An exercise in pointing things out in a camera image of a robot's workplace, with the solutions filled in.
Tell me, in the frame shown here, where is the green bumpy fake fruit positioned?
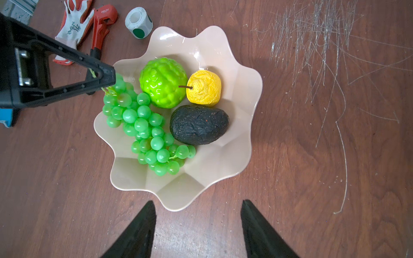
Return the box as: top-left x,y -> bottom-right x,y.
139,58 -> 188,109

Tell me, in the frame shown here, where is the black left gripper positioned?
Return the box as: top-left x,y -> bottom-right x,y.
1,15 -> 116,109

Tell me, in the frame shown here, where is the blue grey work glove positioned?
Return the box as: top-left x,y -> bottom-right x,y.
0,109 -> 20,128

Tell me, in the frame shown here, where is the dark fake avocado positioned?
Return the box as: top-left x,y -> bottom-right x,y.
170,105 -> 230,146

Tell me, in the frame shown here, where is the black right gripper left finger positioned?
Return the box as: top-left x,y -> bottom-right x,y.
102,201 -> 157,258

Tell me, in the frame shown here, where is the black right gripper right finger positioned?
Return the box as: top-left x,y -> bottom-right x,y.
240,200 -> 298,258

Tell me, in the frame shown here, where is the red black pipe wrench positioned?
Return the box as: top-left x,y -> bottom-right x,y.
89,4 -> 118,60

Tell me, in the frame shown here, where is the yellow fake lemon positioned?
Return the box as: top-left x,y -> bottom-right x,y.
179,70 -> 222,107

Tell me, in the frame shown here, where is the red white work glove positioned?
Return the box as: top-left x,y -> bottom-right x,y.
55,0 -> 95,50

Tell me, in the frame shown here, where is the green fake grape bunch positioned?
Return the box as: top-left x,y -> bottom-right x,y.
102,74 -> 196,176

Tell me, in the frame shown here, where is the white sticker roll green dot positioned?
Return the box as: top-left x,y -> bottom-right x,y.
125,7 -> 153,39

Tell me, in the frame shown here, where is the beige wavy fruit bowl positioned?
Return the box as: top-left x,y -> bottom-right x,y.
94,26 -> 263,211

